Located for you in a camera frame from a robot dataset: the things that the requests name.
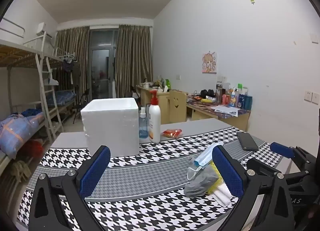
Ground white bunk bed frame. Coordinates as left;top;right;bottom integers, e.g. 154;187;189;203
0;18;78;146

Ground blue face mask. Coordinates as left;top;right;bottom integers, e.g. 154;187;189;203
194;142;224;168

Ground small wooden desk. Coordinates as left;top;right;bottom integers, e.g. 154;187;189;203
136;84;171;125

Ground white bed ladder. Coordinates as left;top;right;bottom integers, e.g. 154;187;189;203
35;32;63;142

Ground cluster of toiletry bottles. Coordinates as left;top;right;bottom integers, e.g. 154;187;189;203
215;83;253;110

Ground black phone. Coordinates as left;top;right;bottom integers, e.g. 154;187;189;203
236;132;259;151

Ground white double wall socket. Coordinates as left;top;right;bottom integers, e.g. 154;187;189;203
304;90;320;104

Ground yellow sponge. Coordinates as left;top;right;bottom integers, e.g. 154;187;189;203
207;160;223;194

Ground brown curtain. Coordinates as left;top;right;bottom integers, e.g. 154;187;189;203
115;24;153;99
55;26;90;101

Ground grey cloth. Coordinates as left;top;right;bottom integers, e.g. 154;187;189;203
184;156;220;197

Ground white foam box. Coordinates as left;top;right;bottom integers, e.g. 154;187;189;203
80;97;139;157

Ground white air conditioner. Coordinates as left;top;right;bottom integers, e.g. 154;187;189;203
36;22;53;38

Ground red snack packet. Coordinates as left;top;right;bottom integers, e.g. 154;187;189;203
162;129;183;139

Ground white pump lotion bottle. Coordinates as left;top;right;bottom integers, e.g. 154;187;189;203
148;90;161;143

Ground blue plaid quilt bundle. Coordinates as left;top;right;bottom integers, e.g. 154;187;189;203
0;111;46;159

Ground cartoon wall poster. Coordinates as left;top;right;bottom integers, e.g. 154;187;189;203
202;51;218;74

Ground beige cloth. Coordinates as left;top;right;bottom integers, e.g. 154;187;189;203
9;160;32;180

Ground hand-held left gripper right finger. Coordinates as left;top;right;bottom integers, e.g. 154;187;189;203
212;145;295;231

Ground printed papers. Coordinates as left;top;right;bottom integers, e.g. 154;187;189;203
211;105;240;117

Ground wooden smiley chair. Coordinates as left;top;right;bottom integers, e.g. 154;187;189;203
166;90;188;124

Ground black folding stand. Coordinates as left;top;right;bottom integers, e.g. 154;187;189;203
72;85;91;124

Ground red cloth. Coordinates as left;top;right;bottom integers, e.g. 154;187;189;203
24;138;45;158

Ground houndstooth table mat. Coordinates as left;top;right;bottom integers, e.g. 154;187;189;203
17;126;292;231

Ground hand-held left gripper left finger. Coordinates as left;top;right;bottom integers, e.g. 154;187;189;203
29;145;112;231

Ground hanging dark clothes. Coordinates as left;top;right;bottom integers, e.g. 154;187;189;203
62;57;78;84

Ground glass balcony door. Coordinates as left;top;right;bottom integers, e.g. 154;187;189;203
89;29;119;101

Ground blue bedding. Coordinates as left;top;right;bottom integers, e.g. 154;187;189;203
47;90;77;107

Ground wooden desk with printed cover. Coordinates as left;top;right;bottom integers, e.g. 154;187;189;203
186;95;251;132

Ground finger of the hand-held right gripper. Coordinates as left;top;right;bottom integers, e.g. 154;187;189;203
270;142;317;171
246;157;308;187

